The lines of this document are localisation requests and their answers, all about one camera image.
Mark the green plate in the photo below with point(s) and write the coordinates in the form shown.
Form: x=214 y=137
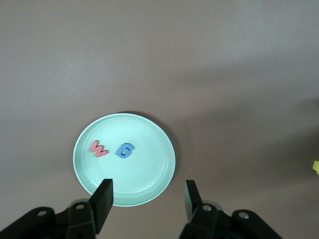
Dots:
x=139 y=179

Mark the blue lowercase letter g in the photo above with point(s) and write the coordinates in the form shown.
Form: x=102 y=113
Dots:
x=125 y=156

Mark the pink lowercase letter w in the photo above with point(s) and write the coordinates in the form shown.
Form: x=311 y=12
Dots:
x=96 y=149

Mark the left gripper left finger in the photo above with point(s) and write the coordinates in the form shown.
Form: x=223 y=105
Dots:
x=99 y=211

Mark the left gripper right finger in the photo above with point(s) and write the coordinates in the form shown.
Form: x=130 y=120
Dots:
x=202 y=221

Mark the yellow lowercase letter h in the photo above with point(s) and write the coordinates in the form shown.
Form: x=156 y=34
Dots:
x=316 y=166

